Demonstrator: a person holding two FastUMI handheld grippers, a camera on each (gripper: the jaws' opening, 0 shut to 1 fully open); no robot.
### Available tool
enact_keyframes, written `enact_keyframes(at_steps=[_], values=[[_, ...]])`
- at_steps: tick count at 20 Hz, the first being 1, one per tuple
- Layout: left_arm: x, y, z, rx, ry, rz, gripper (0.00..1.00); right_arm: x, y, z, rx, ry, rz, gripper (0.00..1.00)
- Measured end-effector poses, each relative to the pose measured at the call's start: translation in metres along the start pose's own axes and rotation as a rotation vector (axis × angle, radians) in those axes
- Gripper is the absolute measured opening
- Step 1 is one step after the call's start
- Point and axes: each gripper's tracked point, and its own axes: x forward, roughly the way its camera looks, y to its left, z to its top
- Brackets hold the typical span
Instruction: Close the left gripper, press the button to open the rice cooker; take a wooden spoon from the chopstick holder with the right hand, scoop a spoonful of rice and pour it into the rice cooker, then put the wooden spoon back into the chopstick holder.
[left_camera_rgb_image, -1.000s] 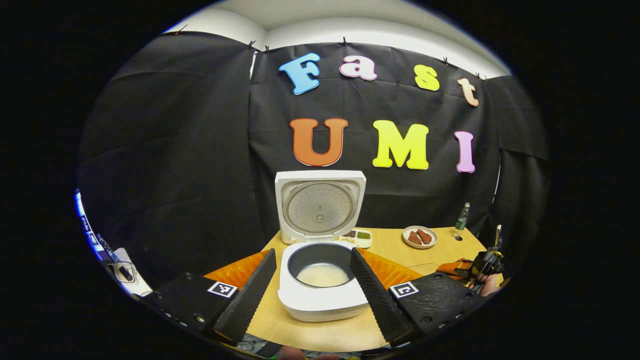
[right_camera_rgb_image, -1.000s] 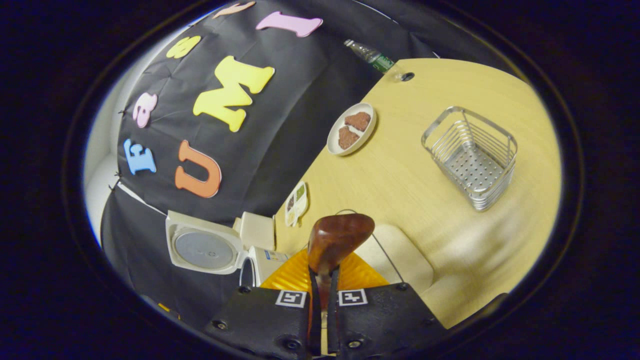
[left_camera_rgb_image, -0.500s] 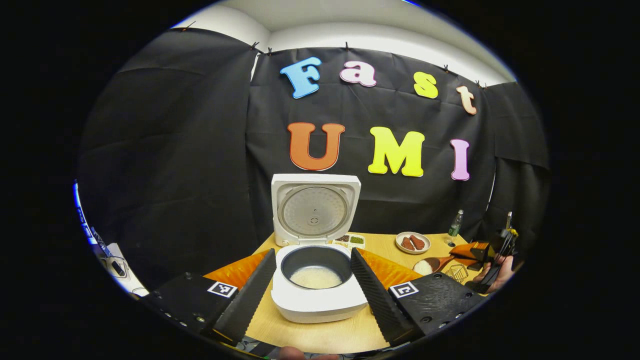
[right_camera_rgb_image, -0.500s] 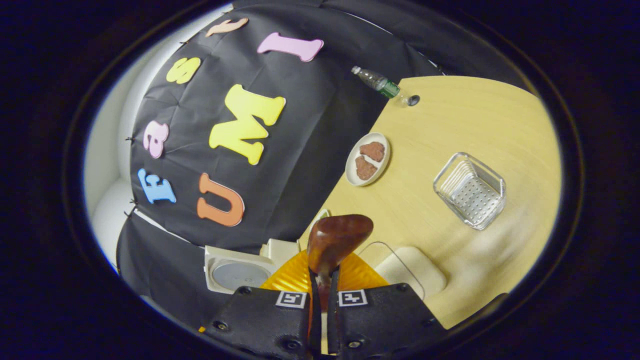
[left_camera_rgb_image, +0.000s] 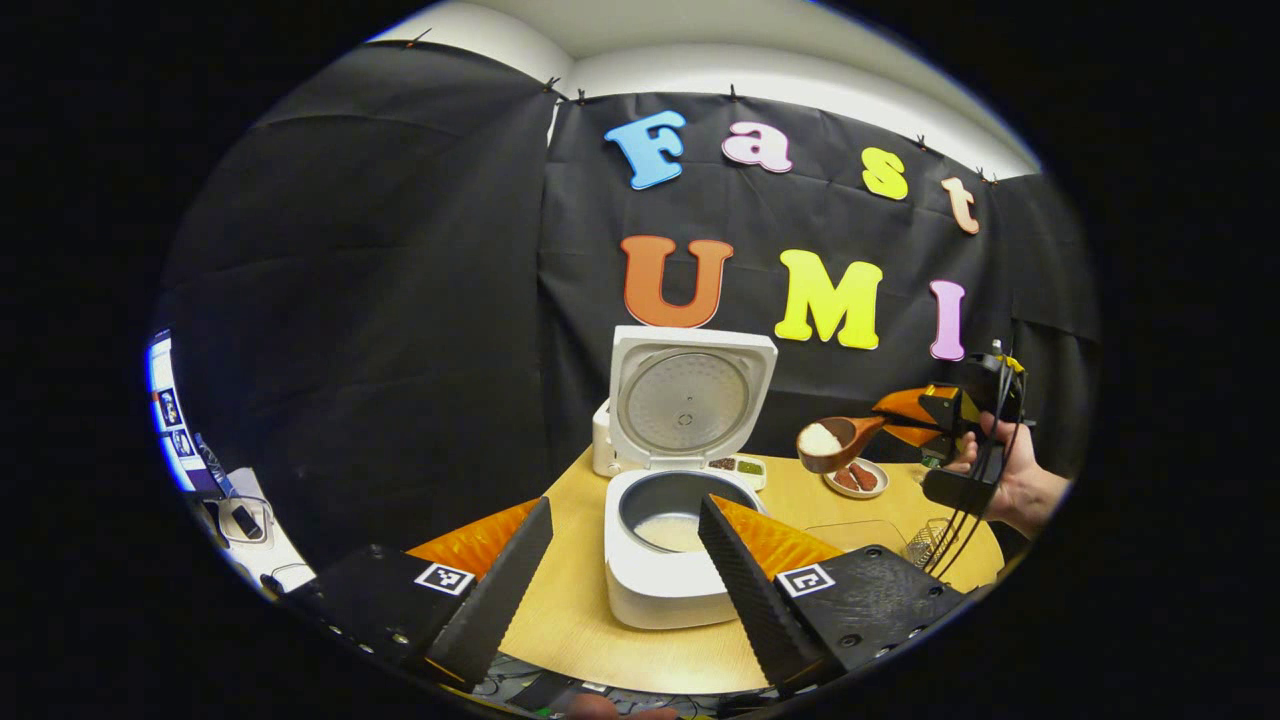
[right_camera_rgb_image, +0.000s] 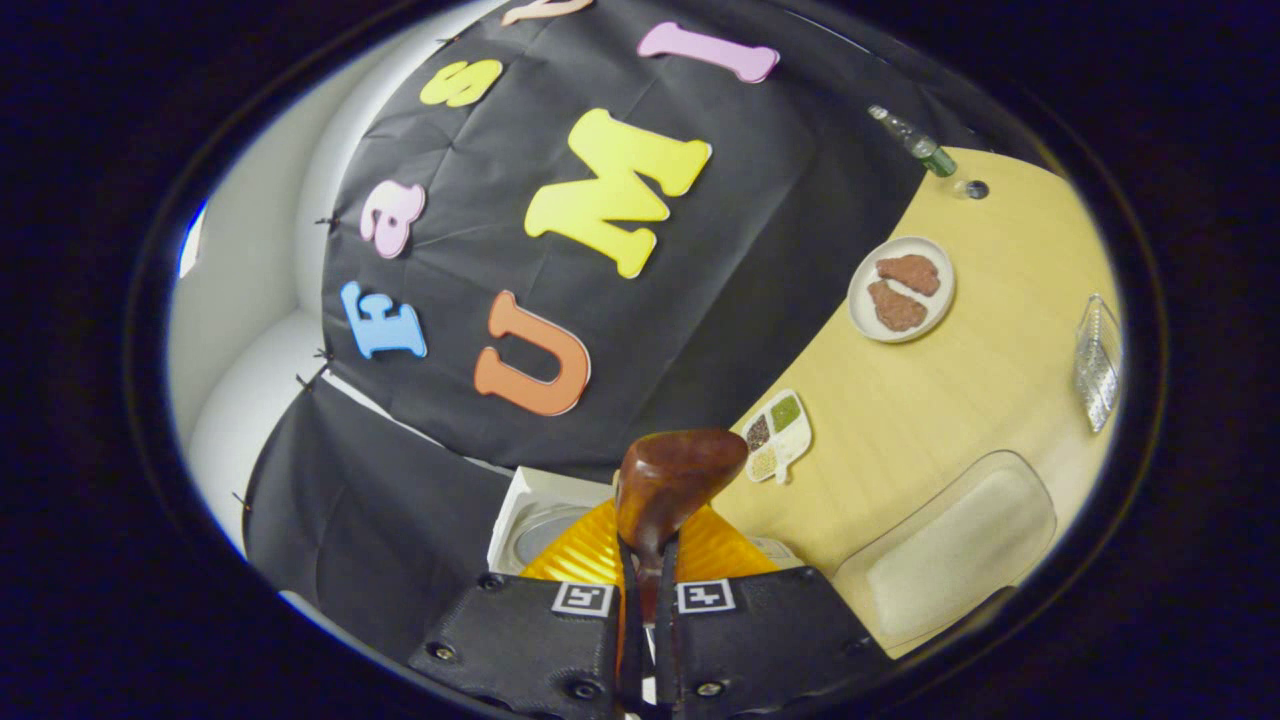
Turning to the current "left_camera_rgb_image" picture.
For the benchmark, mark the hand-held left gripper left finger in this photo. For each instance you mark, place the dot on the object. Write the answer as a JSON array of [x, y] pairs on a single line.
[[500, 600]]

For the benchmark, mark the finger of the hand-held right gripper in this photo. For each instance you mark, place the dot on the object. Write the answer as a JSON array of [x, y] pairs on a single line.
[[915, 437], [910, 402]]

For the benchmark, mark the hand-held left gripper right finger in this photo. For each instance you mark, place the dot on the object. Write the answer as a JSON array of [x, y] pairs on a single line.
[[760, 610]]

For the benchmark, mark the brown wooden spoon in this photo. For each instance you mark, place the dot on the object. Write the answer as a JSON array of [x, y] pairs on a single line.
[[840, 445]]

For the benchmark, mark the white rice cooker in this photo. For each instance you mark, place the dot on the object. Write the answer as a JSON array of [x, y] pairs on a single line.
[[660, 590]]

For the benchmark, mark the brown meat piece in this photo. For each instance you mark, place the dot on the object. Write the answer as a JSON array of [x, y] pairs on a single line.
[[865, 476], [846, 480]]

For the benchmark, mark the white round plate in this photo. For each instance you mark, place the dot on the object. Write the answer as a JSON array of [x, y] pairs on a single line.
[[872, 492]]

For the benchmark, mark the white divided condiment dish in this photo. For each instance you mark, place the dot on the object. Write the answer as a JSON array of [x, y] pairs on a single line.
[[745, 468]]

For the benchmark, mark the white toaster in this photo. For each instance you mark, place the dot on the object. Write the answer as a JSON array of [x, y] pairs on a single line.
[[601, 440]]

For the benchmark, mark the white side desk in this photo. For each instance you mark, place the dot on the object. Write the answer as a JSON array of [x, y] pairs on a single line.
[[275, 555]]

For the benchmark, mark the black backdrop cloth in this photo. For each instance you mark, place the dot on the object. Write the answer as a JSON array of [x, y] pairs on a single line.
[[380, 300]]

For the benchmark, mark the blue lit screen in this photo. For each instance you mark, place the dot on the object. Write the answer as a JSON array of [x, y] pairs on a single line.
[[168, 410]]

